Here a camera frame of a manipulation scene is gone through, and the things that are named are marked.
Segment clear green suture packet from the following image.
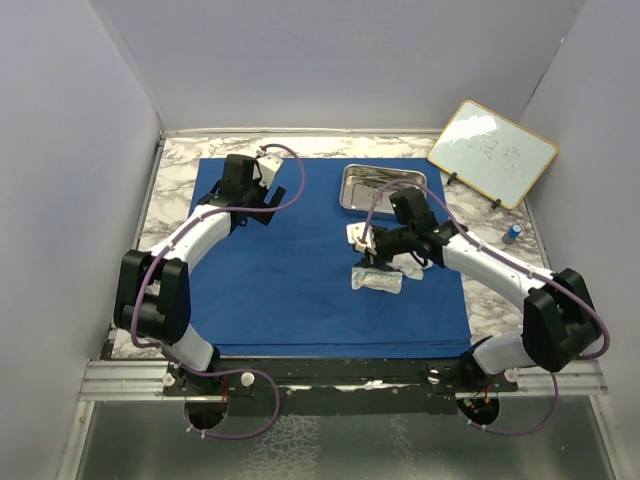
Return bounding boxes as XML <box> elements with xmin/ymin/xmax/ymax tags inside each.
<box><xmin>351</xmin><ymin>267</ymin><xmax>404</xmax><ymax>294</ymax></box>

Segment white gauze pieces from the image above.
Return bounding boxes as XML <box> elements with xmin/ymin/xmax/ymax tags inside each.
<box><xmin>388</xmin><ymin>252</ymin><xmax>433</xmax><ymax>281</ymax></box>

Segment blue surgical drape cloth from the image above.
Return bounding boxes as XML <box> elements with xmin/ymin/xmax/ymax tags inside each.
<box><xmin>190</xmin><ymin>158</ymin><xmax>471</xmax><ymax>358</ymax></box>

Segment stainless steel instrument tray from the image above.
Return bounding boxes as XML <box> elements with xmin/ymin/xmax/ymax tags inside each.
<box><xmin>339</xmin><ymin>164</ymin><xmax>427</xmax><ymax>217</ymax></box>

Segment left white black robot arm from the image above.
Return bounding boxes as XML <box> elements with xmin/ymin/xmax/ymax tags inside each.
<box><xmin>113</xmin><ymin>153</ymin><xmax>286</xmax><ymax>395</ymax></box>

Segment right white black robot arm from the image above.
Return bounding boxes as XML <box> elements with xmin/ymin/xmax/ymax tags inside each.
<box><xmin>346</xmin><ymin>186</ymin><xmax>611</xmax><ymax>391</ymax></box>

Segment small blue cap bottle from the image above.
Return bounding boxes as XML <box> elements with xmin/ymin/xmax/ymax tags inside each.
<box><xmin>501</xmin><ymin>224</ymin><xmax>523</xmax><ymax>245</ymax></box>

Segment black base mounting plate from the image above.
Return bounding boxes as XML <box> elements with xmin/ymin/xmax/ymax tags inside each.
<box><xmin>162</xmin><ymin>356</ymin><xmax>517</xmax><ymax>416</ymax></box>

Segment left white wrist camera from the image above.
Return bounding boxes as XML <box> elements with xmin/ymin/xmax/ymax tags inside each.
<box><xmin>253</xmin><ymin>153</ymin><xmax>284</xmax><ymax>189</ymax></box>

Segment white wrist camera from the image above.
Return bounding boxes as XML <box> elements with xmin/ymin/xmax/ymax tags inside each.
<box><xmin>346</xmin><ymin>222</ymin><xmax>376</xmax><ymax>253</ymax></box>
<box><xmin>253</xmin><ymin>153</ymin><xmax>284</xmax><ymax>189</ymax></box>

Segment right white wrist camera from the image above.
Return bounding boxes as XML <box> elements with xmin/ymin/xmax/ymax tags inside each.
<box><xmin>346</xmin><ymin>222</ymin><xmax>376</xmax><ymax>253</ymax></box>

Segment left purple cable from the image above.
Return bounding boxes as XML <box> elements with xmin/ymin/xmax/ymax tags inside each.
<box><xmin>129</xmin><ymin>143</ymin><xmax>307</xmax><ymax>441</ymax></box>

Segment purple cable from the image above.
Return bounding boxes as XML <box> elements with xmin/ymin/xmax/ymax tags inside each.
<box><xmin>358</xmin><ymin>179</ymin><xmax>612</xmax><ymax>436</ymax></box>
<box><xmin>129</xmin><ymin>143</ymin><xmax>307</xmax><ymax>441</ymax></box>

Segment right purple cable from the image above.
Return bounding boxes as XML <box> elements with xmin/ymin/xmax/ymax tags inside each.
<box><xmin>358</xmin><ymin>179</ymin><xmax>612</xmax><ymax>436</ymax></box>

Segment small whiteboard with wooden frame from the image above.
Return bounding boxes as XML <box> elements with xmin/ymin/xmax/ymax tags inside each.
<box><xmin>427</xmin><ymin>100</ymin><xmax>558</xmax><ymax>210</ymax></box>

